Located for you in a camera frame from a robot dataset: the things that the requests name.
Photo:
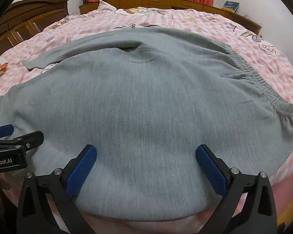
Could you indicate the dark wooden wardrobe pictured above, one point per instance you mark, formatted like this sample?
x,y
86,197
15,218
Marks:
x,y
19,22

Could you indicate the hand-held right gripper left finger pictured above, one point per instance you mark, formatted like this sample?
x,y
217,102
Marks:
x,y
80,169

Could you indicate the wooden headboard cabinet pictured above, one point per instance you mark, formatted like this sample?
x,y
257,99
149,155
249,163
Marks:
x,y
156,2

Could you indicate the blue book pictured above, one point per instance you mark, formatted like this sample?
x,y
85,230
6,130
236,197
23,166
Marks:
x,y
230,6

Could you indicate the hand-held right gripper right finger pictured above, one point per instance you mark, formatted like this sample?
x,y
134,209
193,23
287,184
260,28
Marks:
x,y
211,169

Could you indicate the pink checked cartoon blanket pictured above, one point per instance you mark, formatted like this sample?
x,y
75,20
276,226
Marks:
x,y
190,22

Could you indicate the colourful floor mat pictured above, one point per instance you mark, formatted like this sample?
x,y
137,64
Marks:
x,y
287,218

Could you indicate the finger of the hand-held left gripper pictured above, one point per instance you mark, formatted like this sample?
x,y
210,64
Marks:
x,y
3,130
31,139

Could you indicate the grey pants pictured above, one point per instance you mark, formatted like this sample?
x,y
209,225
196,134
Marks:
x,y
141,107

